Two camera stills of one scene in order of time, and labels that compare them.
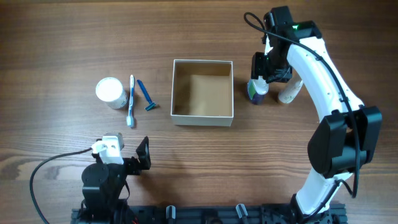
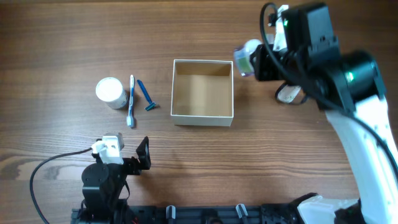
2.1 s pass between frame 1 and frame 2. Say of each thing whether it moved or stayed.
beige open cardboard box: stayed
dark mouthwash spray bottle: moved
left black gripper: stayed
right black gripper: stayed
